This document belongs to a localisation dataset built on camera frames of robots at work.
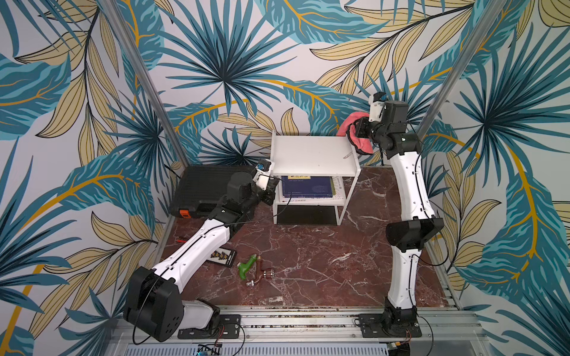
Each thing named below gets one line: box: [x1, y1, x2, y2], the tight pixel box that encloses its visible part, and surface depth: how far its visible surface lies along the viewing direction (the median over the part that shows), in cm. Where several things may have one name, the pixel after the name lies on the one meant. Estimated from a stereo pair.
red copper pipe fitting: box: [246, 255, 275, 288], surface depth 84 cm
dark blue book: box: [281, 175, 336, 199], surface depth 88 cm
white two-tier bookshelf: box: [270, 130, 361, 226], surface depth 85 cm
